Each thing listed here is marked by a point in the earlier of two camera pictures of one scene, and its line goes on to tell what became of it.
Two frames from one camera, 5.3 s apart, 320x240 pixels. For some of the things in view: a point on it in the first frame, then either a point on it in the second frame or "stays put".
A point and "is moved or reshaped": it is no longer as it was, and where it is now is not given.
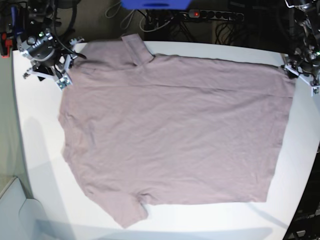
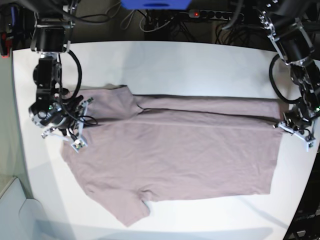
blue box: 156,4 stays put
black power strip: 216,14 stays put
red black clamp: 5,45 stays put
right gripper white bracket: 314,86 to 310,140
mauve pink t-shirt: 139,129 is moved or reshaped
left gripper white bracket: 62,80 to 79,143
